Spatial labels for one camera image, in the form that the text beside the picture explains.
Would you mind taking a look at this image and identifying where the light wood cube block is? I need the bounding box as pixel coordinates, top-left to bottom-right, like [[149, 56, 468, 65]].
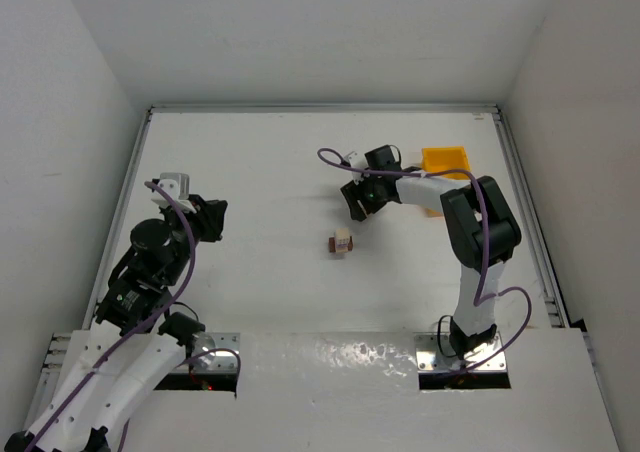
[[334, 228, 351, 247]]

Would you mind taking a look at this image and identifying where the dark brown wood block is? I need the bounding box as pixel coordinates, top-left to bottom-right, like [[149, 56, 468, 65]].
[[328, 237, 354, 254]]

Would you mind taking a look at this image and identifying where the yellow plastic bin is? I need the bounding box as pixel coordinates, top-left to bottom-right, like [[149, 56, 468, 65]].
[[420, 145, 473, 218]]

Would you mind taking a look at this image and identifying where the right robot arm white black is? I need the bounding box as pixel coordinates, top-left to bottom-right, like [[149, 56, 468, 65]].
[[339, 145, 522, 359]]

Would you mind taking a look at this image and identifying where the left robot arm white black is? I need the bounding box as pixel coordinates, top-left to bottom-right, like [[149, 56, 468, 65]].
[[4, 194, 228, 451]]

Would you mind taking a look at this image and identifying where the white front cover board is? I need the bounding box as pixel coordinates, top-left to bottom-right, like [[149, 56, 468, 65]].
[[120, 329, 617, 451]]

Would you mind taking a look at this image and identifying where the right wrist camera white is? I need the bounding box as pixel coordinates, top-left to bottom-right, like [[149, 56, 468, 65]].
[[341, 151, 359, 167]]

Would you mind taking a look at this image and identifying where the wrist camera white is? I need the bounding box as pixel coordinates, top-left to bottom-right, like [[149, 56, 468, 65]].
[[341, 151, 359, 167], [152, 172, 193, 211]]

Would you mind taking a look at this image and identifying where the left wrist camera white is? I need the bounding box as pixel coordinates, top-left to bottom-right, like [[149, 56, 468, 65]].
[[152, 172, 193, 211]]

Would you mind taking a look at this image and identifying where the aluminium frame rail back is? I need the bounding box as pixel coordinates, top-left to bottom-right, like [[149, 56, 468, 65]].
[[149, 102, 500, 114]]

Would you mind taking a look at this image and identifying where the aluminium frame rail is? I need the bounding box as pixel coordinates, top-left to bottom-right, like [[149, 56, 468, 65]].
[[149, 102, 500, 114], [494, 108, 570, 328], [82, 107, 153, 330]]

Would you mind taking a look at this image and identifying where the aluminium frame rail left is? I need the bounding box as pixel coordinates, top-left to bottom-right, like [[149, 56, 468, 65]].
[[82, 107, 153, 330]]

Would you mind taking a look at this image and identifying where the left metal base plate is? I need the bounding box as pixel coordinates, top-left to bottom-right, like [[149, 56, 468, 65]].
[[181, 332, 241, 376]]

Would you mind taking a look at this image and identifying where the metal base plate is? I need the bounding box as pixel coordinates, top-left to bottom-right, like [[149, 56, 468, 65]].
[[414, 331, 508, 374], [181, 332, 241, 376]]

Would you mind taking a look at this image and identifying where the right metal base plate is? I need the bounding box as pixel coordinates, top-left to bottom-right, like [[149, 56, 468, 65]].
[[414, 331, 508, 374]]

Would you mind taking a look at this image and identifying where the aluminium frame rail right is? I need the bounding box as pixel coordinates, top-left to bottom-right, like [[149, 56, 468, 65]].
[[494, 108, 570, 328]]

